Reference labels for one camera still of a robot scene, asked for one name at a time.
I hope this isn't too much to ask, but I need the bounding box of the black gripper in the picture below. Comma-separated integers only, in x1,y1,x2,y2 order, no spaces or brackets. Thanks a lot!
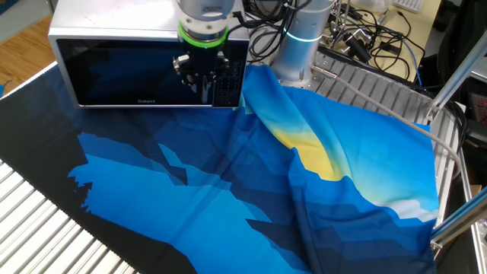
173,43,233,94

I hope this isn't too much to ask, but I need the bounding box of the silver microwave door handle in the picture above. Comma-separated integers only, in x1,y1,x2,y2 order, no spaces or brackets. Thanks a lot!
200,74,213,106

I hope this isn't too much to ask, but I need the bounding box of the black glass microwave door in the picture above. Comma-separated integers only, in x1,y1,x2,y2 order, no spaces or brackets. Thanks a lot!
55,37,216,107

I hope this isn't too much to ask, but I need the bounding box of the silver Galanz microwave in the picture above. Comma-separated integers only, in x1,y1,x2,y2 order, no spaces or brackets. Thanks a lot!
48,0,251,110

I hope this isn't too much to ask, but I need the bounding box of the blue mountain print cloth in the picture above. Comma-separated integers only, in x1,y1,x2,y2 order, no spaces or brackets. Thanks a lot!
0,62,441,274

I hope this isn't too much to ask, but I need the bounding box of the white computer keyboard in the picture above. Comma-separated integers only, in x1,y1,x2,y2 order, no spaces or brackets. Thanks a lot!
391,0,425,14

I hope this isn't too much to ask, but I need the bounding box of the slanted aluminium profile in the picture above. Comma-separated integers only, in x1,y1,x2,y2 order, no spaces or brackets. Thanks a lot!
424,28,487,123

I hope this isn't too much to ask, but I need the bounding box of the blue edged aluminium profile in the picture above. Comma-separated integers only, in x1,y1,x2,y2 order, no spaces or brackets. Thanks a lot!
429,193,487,251

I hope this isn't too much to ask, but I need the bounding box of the green wrist adapter ring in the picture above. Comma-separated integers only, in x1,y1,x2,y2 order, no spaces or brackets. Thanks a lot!
177,21,231,49

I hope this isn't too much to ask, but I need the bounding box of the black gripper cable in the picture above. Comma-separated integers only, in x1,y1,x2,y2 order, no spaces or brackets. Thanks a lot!
227,0,305,64

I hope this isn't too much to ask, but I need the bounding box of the black camera device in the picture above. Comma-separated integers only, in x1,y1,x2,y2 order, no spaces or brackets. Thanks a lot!
341,30,373,65

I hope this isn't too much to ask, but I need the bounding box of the grey hose cable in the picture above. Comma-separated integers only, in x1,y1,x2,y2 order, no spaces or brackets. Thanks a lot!
310,63,463,180

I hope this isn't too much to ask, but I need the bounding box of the blue cable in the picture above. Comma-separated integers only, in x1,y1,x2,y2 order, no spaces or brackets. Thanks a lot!
398,37,424,88

